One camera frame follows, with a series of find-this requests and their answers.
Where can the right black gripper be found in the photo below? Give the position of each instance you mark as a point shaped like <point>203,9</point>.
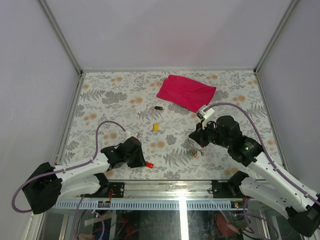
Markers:
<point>198,135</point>

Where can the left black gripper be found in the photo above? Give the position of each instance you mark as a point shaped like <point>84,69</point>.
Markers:
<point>141,161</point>

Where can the red key tag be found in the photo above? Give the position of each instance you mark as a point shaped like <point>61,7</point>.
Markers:
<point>149,165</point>

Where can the large metal keyring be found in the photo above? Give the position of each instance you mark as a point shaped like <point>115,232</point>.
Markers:
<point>192,146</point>

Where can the bunch of tagged keys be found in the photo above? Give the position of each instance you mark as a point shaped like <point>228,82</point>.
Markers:
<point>193,153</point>

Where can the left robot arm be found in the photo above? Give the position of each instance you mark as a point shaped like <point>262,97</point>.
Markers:
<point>67,174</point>

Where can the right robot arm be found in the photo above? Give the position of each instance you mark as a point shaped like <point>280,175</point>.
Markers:
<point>296,202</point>

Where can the yellow key tag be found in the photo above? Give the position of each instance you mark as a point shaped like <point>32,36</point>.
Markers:
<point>156,127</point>

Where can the magenta cloth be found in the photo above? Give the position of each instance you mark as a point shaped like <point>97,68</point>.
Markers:
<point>186,92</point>

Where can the floral table mat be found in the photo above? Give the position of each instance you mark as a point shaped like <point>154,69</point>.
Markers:
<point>112,102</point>

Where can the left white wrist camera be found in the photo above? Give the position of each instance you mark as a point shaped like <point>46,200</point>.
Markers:
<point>129,134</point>

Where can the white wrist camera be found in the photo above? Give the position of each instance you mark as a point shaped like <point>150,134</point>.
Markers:
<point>129,134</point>
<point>206,115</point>

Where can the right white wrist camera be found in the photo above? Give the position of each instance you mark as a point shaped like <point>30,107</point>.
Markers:
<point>206,115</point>

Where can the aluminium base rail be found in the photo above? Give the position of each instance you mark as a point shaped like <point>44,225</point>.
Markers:
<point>133,190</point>

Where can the white slotted cable duct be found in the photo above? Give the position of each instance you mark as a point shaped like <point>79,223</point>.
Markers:
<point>87,204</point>

